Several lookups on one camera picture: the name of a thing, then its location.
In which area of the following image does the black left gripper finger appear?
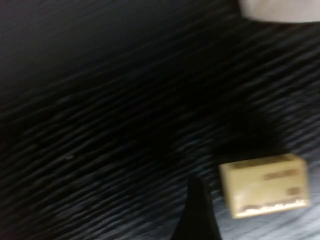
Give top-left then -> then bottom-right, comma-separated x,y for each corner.
171,174 -> 219,240

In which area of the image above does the small tan eraser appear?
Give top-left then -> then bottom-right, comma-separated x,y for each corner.
218,152 -> 311,219

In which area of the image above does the cream fabric pencil case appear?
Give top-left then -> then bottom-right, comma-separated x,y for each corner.
237,0 -> 320,24

